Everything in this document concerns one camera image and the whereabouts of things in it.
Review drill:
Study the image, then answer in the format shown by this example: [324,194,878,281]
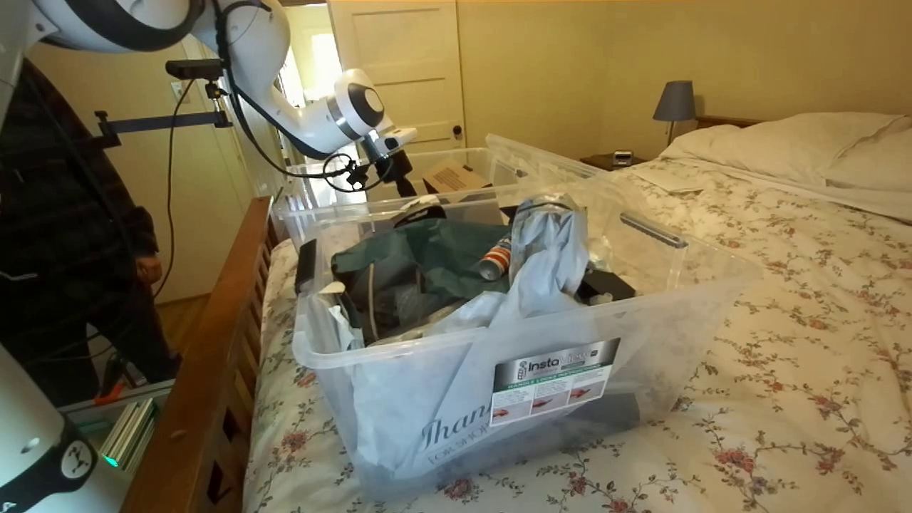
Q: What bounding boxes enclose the grey plastic bag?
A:
[334,197,600,479]

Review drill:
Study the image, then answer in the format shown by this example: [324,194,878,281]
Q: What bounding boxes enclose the dark green cloth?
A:
[331,220,503,343]

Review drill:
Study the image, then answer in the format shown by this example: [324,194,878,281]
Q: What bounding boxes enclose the floral bed cover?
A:
[242,162,912,513]

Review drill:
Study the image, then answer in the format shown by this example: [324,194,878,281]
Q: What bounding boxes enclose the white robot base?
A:
[0,347,126,513]

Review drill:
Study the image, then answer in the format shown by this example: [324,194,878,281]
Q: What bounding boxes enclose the person in dark clothes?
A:
[0,62,175,405]

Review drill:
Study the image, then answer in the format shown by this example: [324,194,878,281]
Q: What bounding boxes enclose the white pillow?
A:
[663,110,912,223]

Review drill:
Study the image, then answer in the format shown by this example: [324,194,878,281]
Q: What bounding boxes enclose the large clear plastic bin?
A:
[292,182,753,499]

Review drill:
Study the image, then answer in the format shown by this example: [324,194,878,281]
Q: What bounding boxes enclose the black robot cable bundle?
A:
[211,0,381,187]

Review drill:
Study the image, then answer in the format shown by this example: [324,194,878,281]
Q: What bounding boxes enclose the grey bedside lamp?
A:
[653,79,696,139]

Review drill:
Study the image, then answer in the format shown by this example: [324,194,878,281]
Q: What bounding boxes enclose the black camera on mount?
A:
[97,58,230,147]

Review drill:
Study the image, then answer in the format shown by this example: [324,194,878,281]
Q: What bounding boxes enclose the grey remote on bed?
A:
[620,210,687,247]

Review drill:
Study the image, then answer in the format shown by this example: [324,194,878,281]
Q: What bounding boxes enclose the wooden bed footboard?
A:
[121,199,277,513]

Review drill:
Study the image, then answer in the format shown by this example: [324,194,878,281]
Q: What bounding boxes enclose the white panel door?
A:
[328,0,465,150]

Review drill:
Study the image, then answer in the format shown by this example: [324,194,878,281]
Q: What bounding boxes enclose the brown cardboard box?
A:
[425,167,485,194]

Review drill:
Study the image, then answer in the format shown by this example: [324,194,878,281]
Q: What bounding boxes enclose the far clear plastic container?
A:
[271,133,594,240]

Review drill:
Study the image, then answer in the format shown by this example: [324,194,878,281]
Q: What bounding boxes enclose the small orange-capped bottle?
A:
[477,243,510,279]

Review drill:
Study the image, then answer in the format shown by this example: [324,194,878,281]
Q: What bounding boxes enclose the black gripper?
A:
[346,150,415,197]

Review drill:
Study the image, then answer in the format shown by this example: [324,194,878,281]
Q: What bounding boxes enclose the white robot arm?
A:
[0,0,413,197]

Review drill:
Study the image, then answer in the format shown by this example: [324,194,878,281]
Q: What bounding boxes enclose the wooden nightstand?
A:
[582,147,646,172]

